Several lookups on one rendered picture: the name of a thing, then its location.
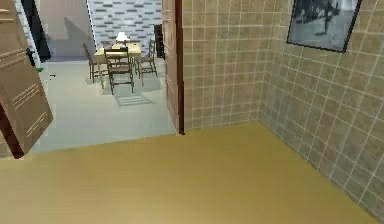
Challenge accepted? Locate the brown panelled room door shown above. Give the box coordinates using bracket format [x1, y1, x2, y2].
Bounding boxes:
[0, 0, 54, 159]
[161, 0, 186, 135]

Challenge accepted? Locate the dark wooden slatted chair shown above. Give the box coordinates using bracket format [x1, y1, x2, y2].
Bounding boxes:
[134, 38, 159, 87]
[81, 42, 109, 84]
[103, 47, 136, 96]

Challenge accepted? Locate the black tall cabinet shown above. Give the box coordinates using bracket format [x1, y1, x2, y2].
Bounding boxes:
[153, 23, 166, 60]

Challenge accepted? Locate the pale yellow dining table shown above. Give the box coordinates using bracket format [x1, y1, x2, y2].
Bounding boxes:
[93, 42, 143, 90]

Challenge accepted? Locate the white shade table lamp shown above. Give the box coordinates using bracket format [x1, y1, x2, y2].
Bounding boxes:
[115, 31, 131, 47]

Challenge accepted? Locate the black framed grey picture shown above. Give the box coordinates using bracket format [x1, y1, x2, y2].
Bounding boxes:
[286, 0, 363, 54]

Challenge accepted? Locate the black door handle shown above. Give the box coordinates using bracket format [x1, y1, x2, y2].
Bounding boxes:
[26, 48, 37, 67]

